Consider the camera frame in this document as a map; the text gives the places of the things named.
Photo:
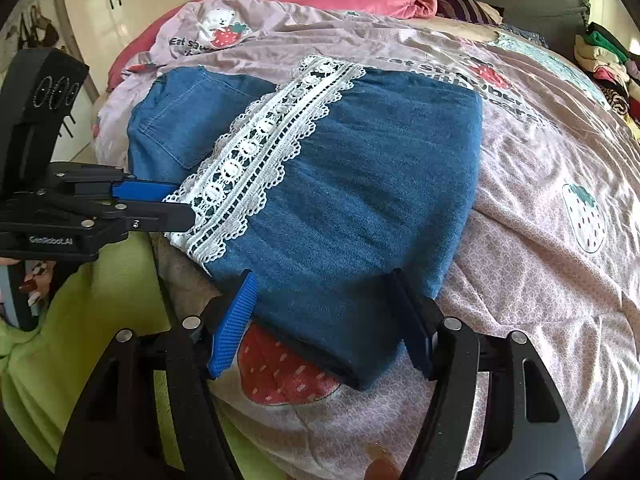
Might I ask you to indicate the purple striped pillow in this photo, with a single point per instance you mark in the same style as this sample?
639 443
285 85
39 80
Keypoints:
460 2

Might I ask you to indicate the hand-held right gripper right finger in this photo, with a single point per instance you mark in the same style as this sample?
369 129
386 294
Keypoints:
415 320

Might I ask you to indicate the brown hanging handbag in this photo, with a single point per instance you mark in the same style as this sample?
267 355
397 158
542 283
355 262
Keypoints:
35 30

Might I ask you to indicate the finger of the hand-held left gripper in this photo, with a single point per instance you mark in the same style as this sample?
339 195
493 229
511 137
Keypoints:
160 217
145 191

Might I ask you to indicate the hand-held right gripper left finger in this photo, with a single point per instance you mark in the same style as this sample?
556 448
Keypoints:
235 320

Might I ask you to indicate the cream wardrobe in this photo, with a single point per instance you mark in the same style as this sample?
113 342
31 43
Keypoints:
150 5

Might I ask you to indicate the person's left hand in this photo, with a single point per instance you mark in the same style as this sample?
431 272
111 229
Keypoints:
37 280

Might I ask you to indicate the pile of folded clothes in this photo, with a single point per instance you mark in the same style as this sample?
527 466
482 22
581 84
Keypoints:
610 70

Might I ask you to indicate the lime green cloth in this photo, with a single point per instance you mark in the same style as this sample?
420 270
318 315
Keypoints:
90 320

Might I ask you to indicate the blue denim pants lace trim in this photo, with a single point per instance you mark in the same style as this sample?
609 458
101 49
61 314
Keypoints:
350 185

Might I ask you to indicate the pink strawberry print duvet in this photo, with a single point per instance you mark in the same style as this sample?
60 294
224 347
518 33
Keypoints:
525 260

